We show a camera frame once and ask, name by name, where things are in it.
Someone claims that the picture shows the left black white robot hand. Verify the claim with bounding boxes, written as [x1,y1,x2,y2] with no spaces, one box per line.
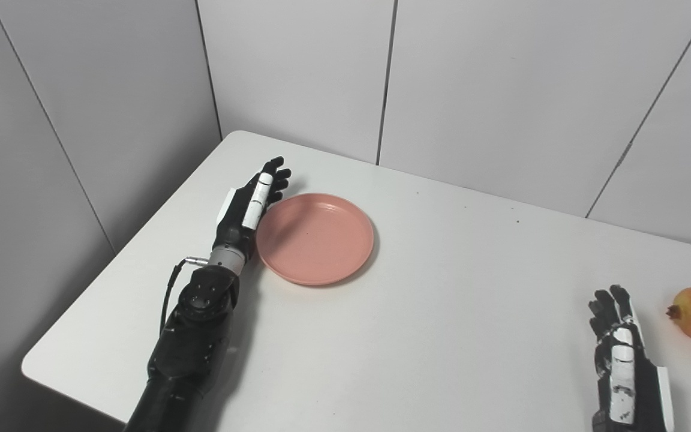
[212,157,292,260]

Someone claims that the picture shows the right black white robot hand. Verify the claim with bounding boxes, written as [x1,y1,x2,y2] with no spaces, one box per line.
[588,284,675,432]

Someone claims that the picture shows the pink round plate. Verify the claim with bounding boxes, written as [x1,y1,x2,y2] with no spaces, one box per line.
[256,193,375,286]

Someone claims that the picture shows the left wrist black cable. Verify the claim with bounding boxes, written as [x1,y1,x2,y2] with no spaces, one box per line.
[160,256,210,334]

